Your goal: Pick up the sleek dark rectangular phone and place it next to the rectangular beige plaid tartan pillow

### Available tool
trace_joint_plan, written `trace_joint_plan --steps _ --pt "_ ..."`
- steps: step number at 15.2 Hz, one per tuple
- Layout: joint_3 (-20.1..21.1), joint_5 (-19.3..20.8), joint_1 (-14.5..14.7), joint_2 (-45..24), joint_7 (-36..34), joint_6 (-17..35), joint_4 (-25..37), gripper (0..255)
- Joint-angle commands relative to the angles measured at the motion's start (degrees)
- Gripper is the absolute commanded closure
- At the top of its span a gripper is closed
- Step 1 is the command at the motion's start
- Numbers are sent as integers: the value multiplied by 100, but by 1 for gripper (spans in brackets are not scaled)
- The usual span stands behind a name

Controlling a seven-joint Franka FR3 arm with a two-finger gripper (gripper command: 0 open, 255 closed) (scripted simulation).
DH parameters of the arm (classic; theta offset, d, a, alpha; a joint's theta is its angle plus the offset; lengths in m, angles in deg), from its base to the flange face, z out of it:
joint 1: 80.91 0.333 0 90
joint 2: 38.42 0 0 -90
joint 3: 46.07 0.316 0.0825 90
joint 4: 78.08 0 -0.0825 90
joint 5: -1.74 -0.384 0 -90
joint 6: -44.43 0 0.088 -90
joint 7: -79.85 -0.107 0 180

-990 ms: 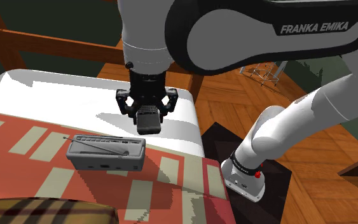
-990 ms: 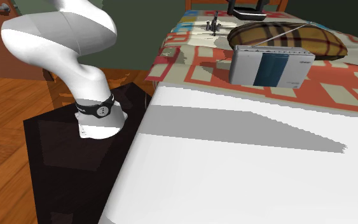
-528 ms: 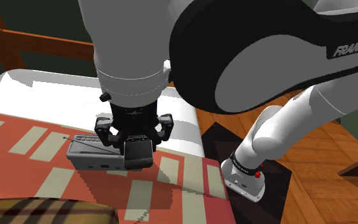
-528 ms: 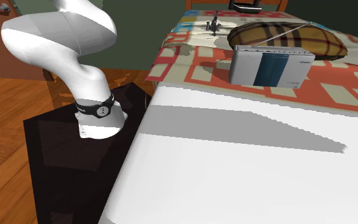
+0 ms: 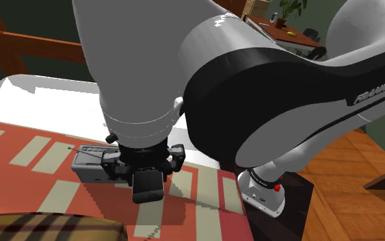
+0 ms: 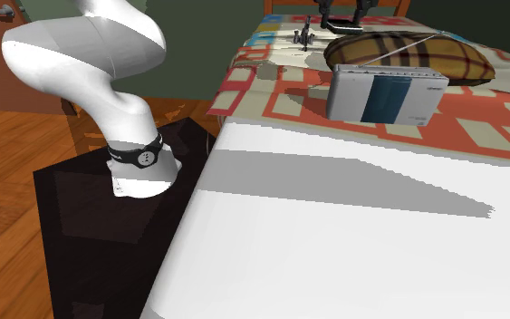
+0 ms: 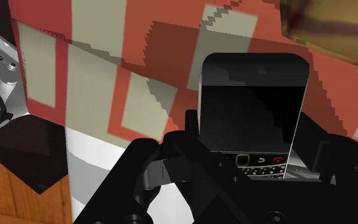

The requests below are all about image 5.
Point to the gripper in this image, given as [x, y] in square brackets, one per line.
[144, 157]

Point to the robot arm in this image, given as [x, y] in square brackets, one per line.
[138, 66]

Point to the grey radio with antenna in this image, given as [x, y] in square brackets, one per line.
[88, 167]

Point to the plaid pillow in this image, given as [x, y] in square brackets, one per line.
[45, 228]

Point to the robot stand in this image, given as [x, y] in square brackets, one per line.
[292, 220]

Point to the brown wooden desk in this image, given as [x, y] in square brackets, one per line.
[288, 38]

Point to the black chair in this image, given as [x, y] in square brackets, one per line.
[310, 32]

